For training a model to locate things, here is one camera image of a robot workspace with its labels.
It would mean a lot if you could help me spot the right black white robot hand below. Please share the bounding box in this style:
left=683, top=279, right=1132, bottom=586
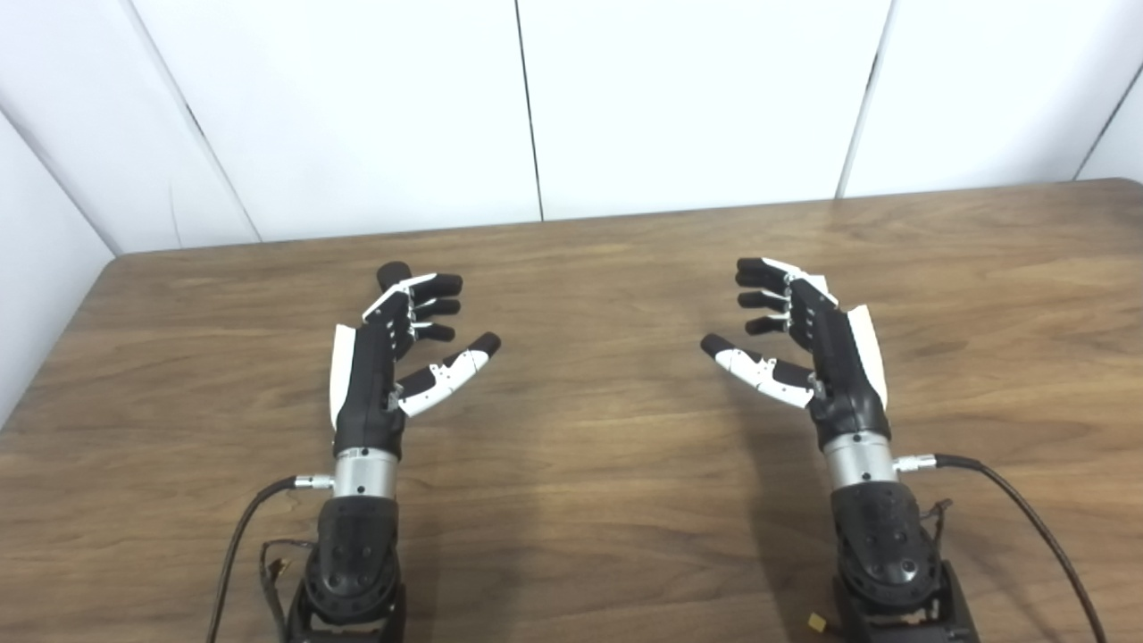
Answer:
left=700, top=257, right=892, bottom=447

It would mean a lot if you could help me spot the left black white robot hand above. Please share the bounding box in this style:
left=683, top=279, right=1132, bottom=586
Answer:
left=329, top=262, right=502, bottom=461

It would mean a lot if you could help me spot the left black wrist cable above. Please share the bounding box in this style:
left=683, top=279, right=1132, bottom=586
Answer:
left=206, top=475, right=337, bottom=643

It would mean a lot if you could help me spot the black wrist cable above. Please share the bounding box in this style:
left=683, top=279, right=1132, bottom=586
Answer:
left=895, top=454, right=1109, bottom=643
left=206, top=475, right=337, bottom=643

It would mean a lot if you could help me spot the left thin wires yellow connector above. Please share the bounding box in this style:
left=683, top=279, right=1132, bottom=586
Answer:
left=258, top=538, right=315, bottom=630

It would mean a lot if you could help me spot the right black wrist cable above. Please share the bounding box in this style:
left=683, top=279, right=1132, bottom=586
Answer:
left=895, top=454, right=1109, bottom=643

